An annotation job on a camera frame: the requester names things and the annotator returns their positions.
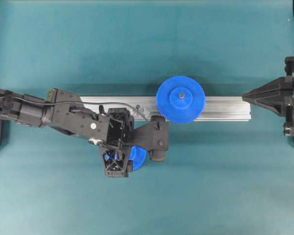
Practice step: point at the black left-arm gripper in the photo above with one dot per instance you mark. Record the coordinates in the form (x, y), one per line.
(65, 112)

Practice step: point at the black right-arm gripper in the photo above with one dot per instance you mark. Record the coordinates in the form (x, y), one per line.
(277, 105)

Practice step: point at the small blue plastic gear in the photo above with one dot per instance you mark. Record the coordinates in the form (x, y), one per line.
(137, 156)

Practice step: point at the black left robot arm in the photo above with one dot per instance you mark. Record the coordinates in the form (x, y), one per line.
(28, 110)

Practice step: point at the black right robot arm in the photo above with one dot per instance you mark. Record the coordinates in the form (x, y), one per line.
(288, 127)

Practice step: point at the large blue plastic gear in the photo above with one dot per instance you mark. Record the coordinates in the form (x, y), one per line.
(180, 110)

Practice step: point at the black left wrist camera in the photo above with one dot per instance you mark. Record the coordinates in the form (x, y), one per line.
(152, 137)

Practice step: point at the free steel shaft with bracket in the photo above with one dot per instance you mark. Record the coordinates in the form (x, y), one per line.
(143, 110)

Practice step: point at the silver aluminium extrusion rail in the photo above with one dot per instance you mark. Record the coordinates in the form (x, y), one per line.
(217, 108)

